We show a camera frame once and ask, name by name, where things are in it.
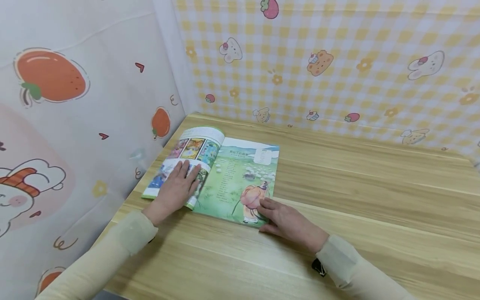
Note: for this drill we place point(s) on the person's left fingers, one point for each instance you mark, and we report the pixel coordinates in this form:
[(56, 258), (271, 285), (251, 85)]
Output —
[(180, 171)]

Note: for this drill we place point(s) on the person's left hand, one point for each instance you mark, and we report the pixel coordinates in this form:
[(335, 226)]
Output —
[(173, 192)]

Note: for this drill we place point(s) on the person's right thumb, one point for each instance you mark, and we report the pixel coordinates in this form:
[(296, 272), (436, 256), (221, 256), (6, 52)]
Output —
[(268, 228)]

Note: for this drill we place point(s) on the person's right forearm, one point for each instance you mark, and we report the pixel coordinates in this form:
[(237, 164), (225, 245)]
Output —
[(360, 271)]

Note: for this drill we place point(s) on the person's left forearm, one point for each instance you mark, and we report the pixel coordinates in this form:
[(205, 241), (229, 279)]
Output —
[(101, 258)]

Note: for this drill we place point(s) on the person's right hand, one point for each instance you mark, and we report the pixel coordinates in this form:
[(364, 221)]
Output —
[(294, 227)]

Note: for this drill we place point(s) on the illustrated picture book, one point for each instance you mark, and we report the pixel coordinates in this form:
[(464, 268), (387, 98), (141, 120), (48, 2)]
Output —
[(232, 175)]

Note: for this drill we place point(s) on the person's right fingers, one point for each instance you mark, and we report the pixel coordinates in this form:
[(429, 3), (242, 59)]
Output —
[(270, 207)]

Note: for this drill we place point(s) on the person's left index finger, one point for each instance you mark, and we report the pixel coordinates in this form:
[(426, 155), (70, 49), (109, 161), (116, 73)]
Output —
[(194, 174)]

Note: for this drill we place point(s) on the person's left thumb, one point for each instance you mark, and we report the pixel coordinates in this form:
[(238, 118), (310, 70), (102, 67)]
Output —
[(194, 193)]

